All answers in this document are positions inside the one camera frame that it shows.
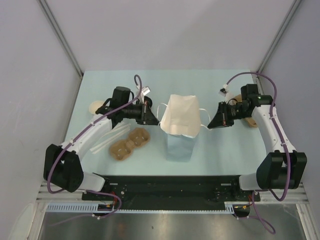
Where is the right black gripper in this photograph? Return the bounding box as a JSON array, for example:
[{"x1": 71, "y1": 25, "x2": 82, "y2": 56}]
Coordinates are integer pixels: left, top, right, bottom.
[{"x1": 208, "y1": 101, "x2": 250, "y2": 129}]

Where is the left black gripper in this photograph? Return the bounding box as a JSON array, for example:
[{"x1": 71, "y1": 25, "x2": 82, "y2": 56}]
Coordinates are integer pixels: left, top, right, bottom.
[{"x1": 121, "y1": 100, "x2": 160, "y2": 126}]

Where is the light blue paper bag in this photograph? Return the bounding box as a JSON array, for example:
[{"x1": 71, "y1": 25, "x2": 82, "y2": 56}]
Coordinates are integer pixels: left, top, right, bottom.
[{"x1": 156, "y1": 94, "x2": 210, "y2": 162}]

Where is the brown pulp cup carrier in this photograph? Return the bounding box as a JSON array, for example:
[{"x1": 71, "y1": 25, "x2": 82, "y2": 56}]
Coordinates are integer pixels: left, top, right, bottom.
[{"x1": 228, "y1": 94, "x2": 258, "y2": 128}]

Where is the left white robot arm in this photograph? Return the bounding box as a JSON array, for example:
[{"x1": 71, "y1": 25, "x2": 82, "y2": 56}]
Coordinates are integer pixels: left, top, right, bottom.
[{"x1": 43, "y1": 86, "x2": 159, "y2": 200}]

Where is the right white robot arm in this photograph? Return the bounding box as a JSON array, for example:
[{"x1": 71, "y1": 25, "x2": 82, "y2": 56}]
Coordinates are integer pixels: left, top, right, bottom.
[{"x1": 207, "y1": 84, "x2": 307, "y2": 201}]

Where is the stack of paper cups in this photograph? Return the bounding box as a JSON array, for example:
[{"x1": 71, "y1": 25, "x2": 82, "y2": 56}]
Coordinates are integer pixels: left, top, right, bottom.
[{"x1": 88, "y1": 100, "x2": 104, "y2": 115}]

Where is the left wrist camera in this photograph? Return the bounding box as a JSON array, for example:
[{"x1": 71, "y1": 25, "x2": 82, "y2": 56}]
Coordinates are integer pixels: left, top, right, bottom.
[{"x1": 136, "y1": 86, "x2": 151, "y2": 102}]

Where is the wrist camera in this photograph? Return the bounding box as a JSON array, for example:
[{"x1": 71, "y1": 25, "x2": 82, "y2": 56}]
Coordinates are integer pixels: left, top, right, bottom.
[
  {"x1": 218, "y1": 84, "x2": 234, "y2": 102},
  {"x1": 136, "y1": 86, "x2": 151, "y2": 102}
]

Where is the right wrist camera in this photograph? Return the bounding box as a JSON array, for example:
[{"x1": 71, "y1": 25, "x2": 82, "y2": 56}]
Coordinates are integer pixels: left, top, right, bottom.
[{"x1": 218, "y1": 84, "x2": 234, "y2": 102}]

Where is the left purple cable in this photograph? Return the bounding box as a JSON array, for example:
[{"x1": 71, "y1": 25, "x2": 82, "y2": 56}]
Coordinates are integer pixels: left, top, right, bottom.
[{"x1": 46, "y1": 74, "x2": 143, "y2": 221}]

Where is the white slotted cable duct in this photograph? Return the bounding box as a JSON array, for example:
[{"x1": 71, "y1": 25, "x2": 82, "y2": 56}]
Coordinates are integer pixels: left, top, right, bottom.
[{"x1": 46, "y1": 202, "x2": 235, "y2": 214}]

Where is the aluminium frame post right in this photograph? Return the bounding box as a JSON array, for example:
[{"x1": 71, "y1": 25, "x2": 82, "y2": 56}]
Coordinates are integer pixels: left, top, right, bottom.
[{"x1": 256, "y1": 0, "x2": 304, "y2": 73}]

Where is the aluminium frame post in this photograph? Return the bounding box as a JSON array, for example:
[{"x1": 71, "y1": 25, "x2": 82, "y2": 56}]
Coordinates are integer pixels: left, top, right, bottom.
[
  {"x1": 256, "y1": 0, "x2": 304, "y2": 73},
  {"x1": 37, "y1": 0, "x2": 84, "y2": 80}
]

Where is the aluminium frame post left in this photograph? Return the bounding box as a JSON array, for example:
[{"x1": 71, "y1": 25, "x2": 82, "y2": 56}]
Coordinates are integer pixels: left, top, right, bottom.
[{"x1": 37, "y1": 0, "x2": 84, "y2": 80}]

